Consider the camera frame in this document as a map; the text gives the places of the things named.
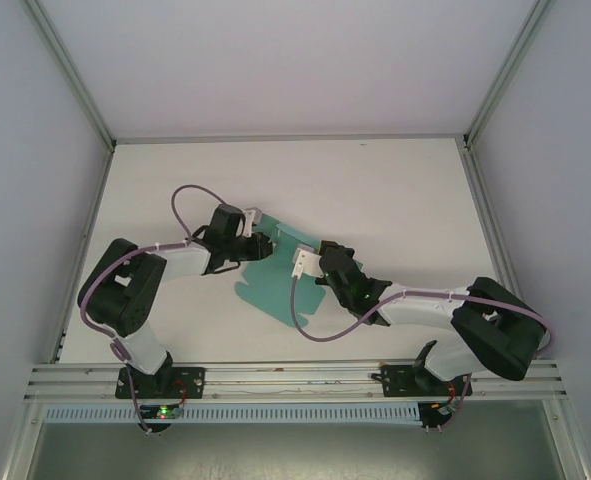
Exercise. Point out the teal cardboard box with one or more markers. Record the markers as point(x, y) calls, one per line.
point(270, 285)

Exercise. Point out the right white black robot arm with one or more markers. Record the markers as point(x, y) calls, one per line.
point(490, 330)

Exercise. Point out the small circuit board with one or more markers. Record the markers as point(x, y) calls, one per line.
point(446, 408)

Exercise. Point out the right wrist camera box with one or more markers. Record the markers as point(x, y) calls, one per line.
point(305, 261)

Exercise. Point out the aluminium frame corner post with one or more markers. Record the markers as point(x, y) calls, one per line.
point(510, 75)
point(70, 75)

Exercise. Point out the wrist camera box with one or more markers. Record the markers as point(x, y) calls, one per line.
point(305, 261)
point(253, 220)

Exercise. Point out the circuit board with green light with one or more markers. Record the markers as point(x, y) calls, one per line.
point(164, 412)

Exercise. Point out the aluminium mounting rail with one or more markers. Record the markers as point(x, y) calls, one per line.
point(285, 380)

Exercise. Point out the aluminium table side profile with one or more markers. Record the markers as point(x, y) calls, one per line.
point(490, 225)
point(82, 250)

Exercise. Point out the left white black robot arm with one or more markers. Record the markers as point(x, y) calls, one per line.
point(125, 300)

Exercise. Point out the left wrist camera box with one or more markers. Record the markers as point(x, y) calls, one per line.
point(253, 220)

